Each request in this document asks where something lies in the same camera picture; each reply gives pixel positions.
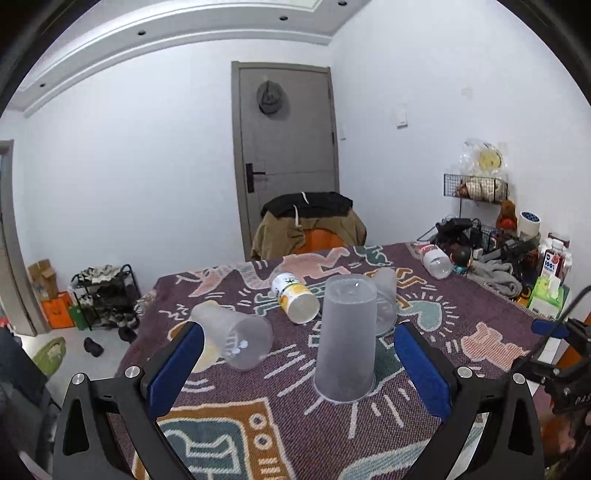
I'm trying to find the orange paper bag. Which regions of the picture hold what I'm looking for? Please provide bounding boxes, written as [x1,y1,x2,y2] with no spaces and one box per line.
[41,292,74,329]

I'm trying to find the black door handle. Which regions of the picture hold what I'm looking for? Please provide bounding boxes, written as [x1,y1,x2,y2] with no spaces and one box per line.
[245,163,266,193]

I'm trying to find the cardboard box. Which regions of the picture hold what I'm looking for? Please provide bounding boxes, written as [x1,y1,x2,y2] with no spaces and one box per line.
[28,259,59,300]

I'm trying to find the grey cap on door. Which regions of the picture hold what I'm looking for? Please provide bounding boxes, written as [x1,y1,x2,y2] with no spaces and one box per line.
[256,80,290,117]

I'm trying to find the patterned purple woven tablecloth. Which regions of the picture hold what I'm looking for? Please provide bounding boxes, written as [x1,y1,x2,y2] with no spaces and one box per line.
[122,244,537,479]

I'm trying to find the frosted cup lying left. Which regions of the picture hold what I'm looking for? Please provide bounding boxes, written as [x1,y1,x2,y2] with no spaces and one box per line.
[190,301,273,371]

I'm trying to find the orange chair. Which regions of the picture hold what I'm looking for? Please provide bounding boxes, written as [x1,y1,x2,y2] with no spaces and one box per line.
[558,317,590,369]
[294,228,346,254]

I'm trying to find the yellow white printed cup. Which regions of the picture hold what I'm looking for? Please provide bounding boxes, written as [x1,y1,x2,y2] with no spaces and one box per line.
[270,272,321,325]

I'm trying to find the grey door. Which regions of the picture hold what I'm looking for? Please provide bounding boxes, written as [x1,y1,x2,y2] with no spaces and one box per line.
[231,62,339,258]

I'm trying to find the green tissue pack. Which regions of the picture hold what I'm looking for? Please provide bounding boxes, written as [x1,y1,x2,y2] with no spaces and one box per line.
[528,276,567,319]

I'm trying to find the blue white carton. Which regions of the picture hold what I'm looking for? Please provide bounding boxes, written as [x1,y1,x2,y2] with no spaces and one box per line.
[540,245,565,279]

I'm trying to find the frosted cup lying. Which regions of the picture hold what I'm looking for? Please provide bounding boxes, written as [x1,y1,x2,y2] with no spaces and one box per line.
[370,267,398,337]
[190,301,273,371]

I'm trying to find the white wall switch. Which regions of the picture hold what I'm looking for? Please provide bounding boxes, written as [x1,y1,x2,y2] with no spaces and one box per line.
[392,107,409,129]

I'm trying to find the black shoe on floor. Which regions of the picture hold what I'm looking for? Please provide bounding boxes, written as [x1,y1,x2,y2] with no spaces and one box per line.
[83,337,104,358]

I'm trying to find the black shoe rack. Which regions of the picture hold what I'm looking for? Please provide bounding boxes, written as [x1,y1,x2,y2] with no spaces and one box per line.
[69,264,140,330]

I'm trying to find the clear bottle red cap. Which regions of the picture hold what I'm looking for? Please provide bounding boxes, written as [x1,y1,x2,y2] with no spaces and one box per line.
[412,242,452,280]

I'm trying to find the white tape roll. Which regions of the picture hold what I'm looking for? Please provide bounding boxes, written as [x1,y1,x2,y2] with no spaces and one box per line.
[517,211,541,239]

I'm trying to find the frosted cup lying right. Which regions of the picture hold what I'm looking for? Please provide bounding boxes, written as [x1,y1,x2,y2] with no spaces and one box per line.
[370,267,398,337]

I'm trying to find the tall frosted plastic cup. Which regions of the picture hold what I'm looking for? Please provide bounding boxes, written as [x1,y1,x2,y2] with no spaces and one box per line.
[314,274,377,404]

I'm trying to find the clear plastic bag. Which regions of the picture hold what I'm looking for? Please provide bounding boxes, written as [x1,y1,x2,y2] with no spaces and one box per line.
[459,138,507,178]

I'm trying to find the green slipper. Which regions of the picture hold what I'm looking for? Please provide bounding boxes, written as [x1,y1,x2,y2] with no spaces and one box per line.
[33,337,66,378]

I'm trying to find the grey cloth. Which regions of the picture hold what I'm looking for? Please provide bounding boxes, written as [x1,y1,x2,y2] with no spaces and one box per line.
[467,260,522,298]

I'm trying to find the black braided cable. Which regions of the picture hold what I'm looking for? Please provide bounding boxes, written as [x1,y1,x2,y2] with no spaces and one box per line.
[526,285,591,361]

